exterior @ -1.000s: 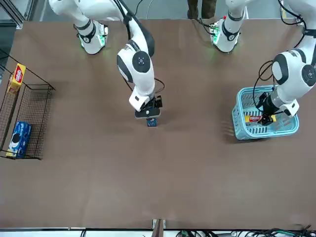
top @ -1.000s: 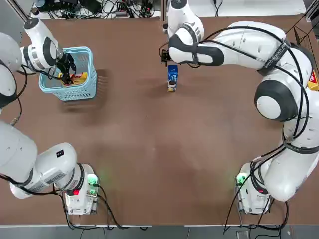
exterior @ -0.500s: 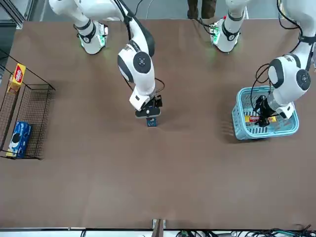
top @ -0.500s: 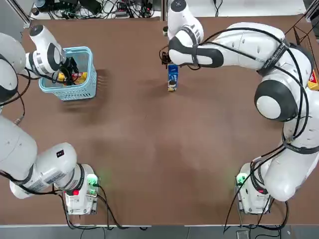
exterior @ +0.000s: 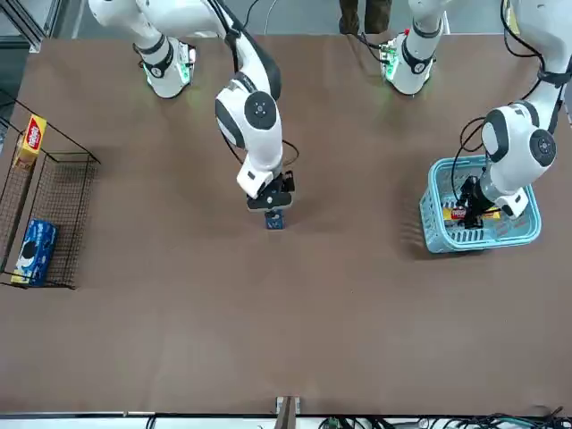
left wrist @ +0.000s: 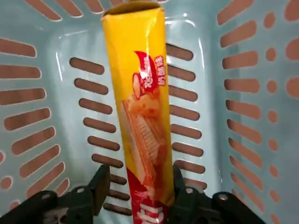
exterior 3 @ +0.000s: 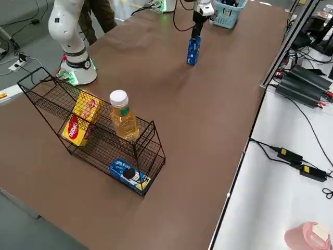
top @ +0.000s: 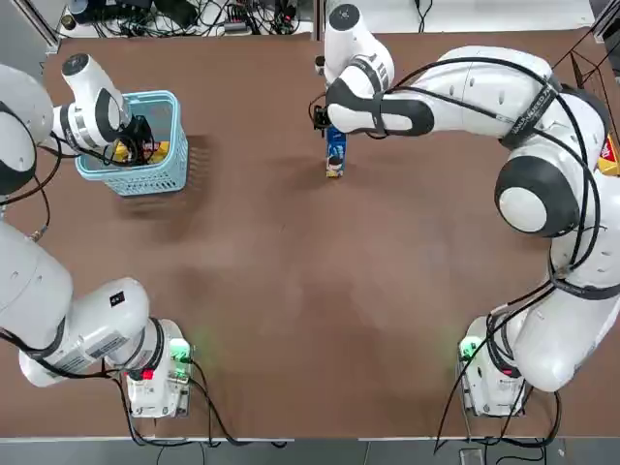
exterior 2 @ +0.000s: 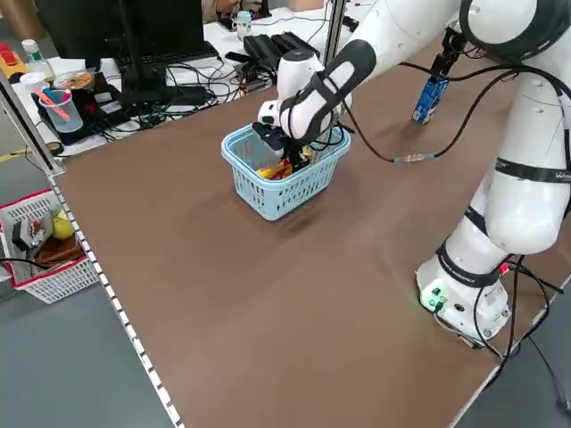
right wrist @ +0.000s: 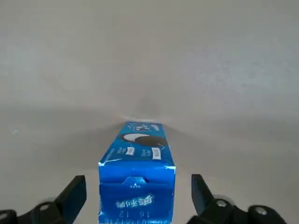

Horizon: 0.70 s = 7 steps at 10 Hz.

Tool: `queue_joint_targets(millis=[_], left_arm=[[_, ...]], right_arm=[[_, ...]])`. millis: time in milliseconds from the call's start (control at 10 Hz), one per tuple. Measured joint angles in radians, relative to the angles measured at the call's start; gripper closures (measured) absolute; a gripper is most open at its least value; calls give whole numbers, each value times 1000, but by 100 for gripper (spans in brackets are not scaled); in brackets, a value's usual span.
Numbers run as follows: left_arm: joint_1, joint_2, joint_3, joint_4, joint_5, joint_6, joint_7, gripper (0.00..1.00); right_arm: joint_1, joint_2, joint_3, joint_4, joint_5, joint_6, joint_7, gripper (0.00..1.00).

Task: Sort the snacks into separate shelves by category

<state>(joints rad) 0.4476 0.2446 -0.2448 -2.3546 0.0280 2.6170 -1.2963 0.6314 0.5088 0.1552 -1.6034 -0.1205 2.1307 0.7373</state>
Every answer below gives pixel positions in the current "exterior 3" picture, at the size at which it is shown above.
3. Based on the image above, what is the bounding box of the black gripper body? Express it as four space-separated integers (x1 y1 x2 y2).
191 10 208 29

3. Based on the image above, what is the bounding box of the blue oreo cookie box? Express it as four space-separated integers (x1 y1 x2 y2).
186 35 202 67
108 158 152 196

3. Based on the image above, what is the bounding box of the light blue plastic basket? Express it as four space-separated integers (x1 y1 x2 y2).
212 0 248 29

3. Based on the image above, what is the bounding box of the person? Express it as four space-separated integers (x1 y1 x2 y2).
78 0 118 45

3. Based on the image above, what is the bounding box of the yellow drink bottle white cap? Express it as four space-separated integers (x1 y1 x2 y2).
109 90 140 142

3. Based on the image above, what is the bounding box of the black power supply unit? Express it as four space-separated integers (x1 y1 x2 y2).
285 65 333 91
274 75 326 109

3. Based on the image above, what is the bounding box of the yellow red biscuit box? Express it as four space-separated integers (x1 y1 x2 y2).
72 90 104 123

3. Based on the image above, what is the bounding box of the black adapter yellow label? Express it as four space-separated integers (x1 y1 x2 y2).
277 147 304 164
299 164 328 183

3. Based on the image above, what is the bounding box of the yellow nabati wafer box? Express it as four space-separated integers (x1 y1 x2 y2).
61 114 96 147

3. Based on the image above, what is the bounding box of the white power strip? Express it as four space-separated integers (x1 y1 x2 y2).
8 57 30 72

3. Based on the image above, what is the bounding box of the pink plastic container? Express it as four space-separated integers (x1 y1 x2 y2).
284 221 333 250

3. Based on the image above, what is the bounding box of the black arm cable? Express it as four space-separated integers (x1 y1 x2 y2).
173 0 195 32

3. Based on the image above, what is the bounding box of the aluminium frame post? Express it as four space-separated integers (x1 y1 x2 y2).
260 0 322 88

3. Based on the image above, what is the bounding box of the black wire shelf rack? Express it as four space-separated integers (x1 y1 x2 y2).
17 67 167 198

